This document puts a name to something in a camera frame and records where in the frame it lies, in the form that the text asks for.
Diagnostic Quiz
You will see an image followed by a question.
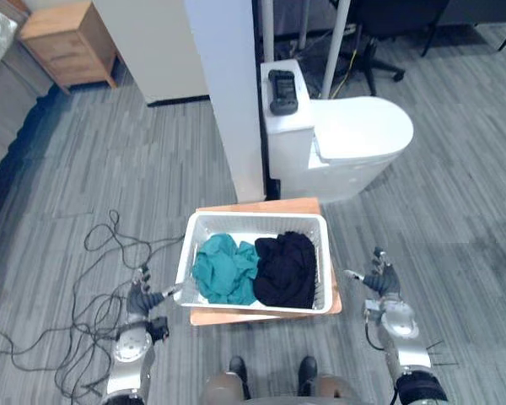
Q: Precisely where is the black floor cable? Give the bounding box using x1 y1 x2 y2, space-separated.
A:
0 209 186 402

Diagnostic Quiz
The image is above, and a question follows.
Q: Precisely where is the yellow cable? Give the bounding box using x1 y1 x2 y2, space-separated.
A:
331 49 358 99

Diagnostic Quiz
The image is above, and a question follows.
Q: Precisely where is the white partition panel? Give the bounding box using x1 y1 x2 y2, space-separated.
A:
184 0 266 203

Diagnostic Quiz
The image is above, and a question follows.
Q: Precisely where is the bed with white bedding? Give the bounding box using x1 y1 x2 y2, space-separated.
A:
0 0 54 191

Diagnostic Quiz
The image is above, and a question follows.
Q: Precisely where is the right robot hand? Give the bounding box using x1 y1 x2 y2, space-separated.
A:
343 247 402 299

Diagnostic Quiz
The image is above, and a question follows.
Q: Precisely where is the white toilet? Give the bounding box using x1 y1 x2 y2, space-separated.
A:
260 58 415 204

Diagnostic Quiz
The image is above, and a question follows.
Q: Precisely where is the black office chair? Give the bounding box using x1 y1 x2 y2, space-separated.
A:
331 0 451 96

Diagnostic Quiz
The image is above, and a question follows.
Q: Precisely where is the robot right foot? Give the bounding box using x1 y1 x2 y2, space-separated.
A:
298 355 318 396

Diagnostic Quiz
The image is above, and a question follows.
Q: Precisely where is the black garment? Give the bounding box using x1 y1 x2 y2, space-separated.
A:
252 230 317 310

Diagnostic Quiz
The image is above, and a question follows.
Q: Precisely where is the white cabinet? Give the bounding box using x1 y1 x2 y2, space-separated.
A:
92 0 210 106

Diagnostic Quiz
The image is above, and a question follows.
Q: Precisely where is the black handheld controller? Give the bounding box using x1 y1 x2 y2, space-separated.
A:
267 68 299 115

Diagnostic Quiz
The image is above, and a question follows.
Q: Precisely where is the white plastic laundry basket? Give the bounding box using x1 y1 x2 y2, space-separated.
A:
173 211 333 317

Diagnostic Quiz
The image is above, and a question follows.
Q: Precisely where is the teal garment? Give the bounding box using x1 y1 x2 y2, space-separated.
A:
191 234 261 306

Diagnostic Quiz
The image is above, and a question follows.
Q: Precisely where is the grey pole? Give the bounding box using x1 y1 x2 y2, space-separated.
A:
262 0 276 62

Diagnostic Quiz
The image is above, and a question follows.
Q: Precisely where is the low wooden stand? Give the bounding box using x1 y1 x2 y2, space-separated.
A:
189 197 343 327

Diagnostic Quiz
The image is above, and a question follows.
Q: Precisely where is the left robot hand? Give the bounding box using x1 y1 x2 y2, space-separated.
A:
126 266 185 316

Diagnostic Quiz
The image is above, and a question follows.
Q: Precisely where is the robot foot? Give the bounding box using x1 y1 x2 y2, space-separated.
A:
298 355 318 396
229 356 248 392

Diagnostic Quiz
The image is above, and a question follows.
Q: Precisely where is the wooden nightstand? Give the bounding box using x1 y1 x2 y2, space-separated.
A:
17 0 119 95

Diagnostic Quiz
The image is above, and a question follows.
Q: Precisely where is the white pole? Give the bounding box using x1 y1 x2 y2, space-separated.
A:
321 0 351 100

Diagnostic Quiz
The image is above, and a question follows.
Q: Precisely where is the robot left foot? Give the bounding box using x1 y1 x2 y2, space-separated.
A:
229 356 248 392

